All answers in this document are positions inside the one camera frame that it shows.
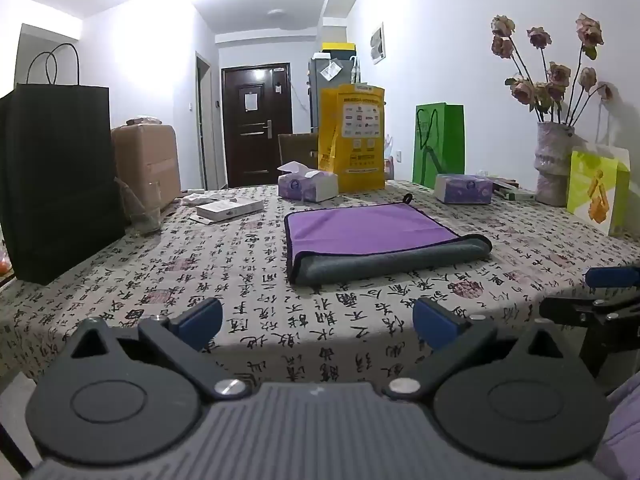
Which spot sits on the light green paper bag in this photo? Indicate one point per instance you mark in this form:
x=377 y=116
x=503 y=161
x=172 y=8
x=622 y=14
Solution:
x=595 y=185

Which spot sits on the small green and white box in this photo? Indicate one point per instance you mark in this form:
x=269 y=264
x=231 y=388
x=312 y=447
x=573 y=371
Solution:
x=512 y=191

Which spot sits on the calligraphy printed tablecloth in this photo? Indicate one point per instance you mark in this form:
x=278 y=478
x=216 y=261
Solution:
x=235 y=285

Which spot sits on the wall picture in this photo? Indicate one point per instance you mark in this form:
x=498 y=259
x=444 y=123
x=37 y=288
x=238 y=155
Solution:
x=378 y=42

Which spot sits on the purple and grey towel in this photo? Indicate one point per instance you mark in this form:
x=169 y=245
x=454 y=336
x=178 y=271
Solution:
x=370 y=237

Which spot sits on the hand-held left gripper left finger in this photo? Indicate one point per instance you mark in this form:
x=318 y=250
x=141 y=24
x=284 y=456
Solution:
x=201 y=319

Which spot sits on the yellow printed bag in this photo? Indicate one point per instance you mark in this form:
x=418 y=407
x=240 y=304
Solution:
x=352 y=137

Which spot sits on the dried pink roses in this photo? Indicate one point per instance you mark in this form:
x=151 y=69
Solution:
x=550 y=77

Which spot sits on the brown chair back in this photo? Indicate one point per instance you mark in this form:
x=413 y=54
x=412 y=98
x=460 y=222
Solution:
x=296 y=152

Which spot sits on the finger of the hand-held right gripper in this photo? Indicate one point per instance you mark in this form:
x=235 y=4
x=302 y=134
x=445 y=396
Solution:
x=611 y=276
x=580 y=311

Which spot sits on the dark brown door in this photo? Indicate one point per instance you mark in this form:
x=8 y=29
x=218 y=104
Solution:
x=257 y=125

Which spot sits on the purple tissue pack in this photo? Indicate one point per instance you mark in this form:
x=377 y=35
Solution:
x=306 y=184
x=462 y=189

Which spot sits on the white textured vase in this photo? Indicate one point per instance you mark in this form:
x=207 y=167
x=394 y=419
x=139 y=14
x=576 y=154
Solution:
x=552 y=165

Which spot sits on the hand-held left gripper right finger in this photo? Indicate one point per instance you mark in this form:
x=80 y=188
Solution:
x=433 y=326

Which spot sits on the yellow box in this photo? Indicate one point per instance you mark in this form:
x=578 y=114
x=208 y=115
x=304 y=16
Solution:
x=339 y=49

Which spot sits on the flat white box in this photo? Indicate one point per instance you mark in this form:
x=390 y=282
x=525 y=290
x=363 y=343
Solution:
x=227 y=209

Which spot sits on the clear glass cup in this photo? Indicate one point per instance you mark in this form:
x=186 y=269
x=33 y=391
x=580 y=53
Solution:
x=142 y=210

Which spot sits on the black paper bag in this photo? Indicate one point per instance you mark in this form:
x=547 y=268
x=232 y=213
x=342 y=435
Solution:
x=55 y=180

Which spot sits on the brown cardboard box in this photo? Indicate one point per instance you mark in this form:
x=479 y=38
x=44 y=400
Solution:
x=147 y=160

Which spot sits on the grey refrigerator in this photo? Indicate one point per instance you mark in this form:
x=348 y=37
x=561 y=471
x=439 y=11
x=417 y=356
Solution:
x=327 y=90

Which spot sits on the person's purple clothing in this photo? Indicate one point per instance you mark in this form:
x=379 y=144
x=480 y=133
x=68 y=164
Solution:
x=622 y=430

